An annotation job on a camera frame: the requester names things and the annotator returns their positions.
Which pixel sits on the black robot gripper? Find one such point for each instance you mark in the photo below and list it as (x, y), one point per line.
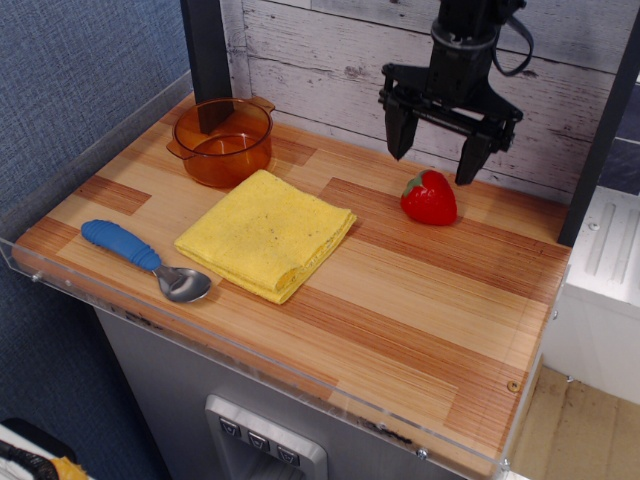
(452, 92)

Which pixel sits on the red plastic strawberry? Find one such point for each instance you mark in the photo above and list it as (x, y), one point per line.
(429, 199)

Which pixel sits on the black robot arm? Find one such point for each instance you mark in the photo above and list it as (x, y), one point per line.
(471, 25)

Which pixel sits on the folded yellow cloth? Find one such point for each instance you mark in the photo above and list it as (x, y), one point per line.
(266, 236)

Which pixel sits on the amber transparent plastic pot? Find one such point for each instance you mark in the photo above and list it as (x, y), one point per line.
(222, 142)

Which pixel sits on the white grooved side unit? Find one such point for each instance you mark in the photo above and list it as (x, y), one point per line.
(593, 334)

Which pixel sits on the clear acrylic table guard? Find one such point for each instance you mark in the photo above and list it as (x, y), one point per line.
(56, 130)

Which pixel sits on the silver cabinet with buttons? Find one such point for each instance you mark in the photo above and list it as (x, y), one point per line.
(211, 420)

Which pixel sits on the yellow object bottom left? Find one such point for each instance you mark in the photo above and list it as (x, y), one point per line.
(66, 469)

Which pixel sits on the dark grey left post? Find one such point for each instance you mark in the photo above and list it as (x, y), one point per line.
(204, 34)

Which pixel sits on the blue handled metal spoon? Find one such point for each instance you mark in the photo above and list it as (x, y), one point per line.
(179, 285)

